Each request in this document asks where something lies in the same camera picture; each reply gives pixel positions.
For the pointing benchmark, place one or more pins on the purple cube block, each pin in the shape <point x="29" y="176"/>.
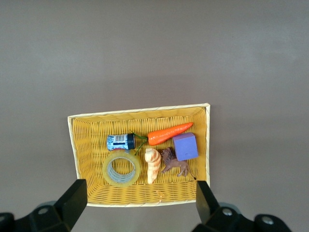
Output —
<point x="186" y="146"/>

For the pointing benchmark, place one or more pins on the small blue labelled can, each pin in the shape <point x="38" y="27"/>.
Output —
<point x="118" y="142"/>

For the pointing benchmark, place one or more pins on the yellow clear tape roll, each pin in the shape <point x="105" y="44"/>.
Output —
<point x="120" y="184"/>

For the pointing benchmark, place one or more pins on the brown toy lion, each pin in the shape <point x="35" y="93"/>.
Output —
<point x="176" y="165"/>

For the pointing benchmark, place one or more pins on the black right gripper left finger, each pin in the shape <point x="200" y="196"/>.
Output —
<point x="70" y="205"/>

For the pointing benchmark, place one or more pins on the yellow wicker basket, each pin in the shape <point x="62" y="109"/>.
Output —
<point x="96" y="135"/>

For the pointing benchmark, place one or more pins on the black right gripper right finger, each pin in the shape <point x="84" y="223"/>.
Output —
<point x="207" y="207"/>

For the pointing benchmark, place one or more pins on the orange toy carrot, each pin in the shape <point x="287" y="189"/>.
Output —
<point x="166" y="135"/>

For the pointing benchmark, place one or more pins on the beige toy bread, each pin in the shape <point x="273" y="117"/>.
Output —
<point x="152" y="164"/>

